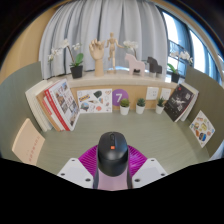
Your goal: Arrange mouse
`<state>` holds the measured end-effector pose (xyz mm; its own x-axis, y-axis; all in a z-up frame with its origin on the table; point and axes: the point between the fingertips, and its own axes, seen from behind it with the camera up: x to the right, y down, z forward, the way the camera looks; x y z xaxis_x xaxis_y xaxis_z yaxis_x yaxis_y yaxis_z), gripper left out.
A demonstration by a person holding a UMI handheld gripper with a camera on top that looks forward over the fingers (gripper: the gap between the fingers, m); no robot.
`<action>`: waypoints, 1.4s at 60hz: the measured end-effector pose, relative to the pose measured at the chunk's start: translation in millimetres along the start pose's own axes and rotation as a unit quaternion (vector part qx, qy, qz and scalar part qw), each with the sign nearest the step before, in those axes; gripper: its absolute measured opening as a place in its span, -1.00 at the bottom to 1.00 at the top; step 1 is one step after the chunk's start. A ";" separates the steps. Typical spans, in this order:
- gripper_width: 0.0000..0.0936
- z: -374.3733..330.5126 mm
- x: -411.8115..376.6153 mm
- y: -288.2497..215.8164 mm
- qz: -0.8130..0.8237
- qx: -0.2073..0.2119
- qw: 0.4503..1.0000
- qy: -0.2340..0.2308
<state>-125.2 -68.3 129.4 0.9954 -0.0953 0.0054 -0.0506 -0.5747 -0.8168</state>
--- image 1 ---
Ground purple round number sign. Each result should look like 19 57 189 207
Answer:
111 88 130 107

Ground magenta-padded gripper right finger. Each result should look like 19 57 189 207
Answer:
126 144 168 190

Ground dark horse figurine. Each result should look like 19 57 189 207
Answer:
146 56 163 78

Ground pink horse figurine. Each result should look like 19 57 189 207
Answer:
124 53 146 77

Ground cream paperback book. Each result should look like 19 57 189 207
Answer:
11 118 46 167

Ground small succulent in white pot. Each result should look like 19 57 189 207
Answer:
119 98 131 116
155 96 166 115
135 97 147 115

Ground grey curtain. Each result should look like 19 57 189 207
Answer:
38 0 169 81

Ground black computer mouse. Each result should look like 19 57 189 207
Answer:
96 131 130 178

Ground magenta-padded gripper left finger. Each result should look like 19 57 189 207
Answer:
57 144 101 190

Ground white orchid plant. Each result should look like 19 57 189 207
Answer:
122 39 139 60

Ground window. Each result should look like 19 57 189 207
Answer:
159 9 224 88

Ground white sticker sheet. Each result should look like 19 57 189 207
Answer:
76 88 113 114
188 110 216 148

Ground white orchid in black pot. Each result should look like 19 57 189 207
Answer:
166 50 194 84
47 39 85 80

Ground light wooden desk shelf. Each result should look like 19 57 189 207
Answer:
49 70 188 111

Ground wooden hand model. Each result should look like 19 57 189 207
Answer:
88 38 106 77

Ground white book with photo cover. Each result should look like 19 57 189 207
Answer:
48 78 81 131

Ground black cover book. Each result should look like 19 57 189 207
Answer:
163 83 195 123

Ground lilac mouse pad with wrist rest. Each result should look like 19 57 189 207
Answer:
98 171 129 192

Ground green desk divider panel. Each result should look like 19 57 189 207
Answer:
0 61 44 159
184 64 224 158

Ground small white card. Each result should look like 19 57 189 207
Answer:
145 86 160 101
160 87 172 101

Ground red book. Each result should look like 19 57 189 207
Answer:
42 87 73 132

